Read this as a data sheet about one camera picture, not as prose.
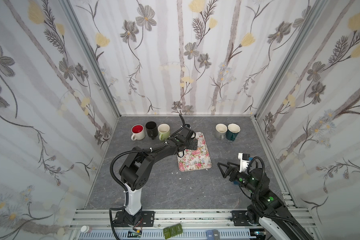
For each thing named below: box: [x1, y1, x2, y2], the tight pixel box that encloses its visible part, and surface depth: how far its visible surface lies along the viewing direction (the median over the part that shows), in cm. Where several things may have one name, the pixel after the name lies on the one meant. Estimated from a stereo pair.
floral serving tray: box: [177, 132, 212, 172], surface depth 97 cm
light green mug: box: [157, 123, 170, 141], surface depth 103 cm
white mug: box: [131, 124, 146, 141], surface depth 104 cm
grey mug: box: [214, 123, 228, 140], surface depth 103 cm
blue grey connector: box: [206, 229, 220, 240], surface depth 70 cm
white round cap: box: [80, 225, 90, 233], surface depth 69 cm
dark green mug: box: [226, 123, 241, 141], surface depth 101 cm
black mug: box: [145, 121, 159, 140], surface depth 103 cm
